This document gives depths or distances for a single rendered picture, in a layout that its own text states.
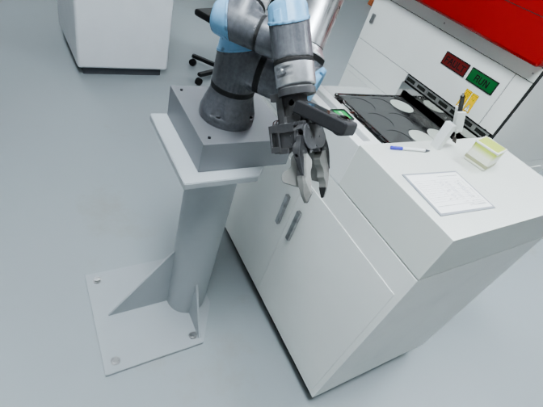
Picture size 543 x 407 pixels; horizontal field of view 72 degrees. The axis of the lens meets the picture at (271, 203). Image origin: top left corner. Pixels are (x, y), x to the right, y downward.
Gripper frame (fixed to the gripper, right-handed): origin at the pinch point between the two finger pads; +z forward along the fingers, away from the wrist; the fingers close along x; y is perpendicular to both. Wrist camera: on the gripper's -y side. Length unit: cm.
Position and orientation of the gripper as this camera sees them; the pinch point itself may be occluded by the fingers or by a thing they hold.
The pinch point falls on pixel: (317, 193)
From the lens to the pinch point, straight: 71.6
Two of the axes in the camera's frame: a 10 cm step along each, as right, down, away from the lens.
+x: -6.2, 1.9, -7.6
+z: 1.2, 9.8, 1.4
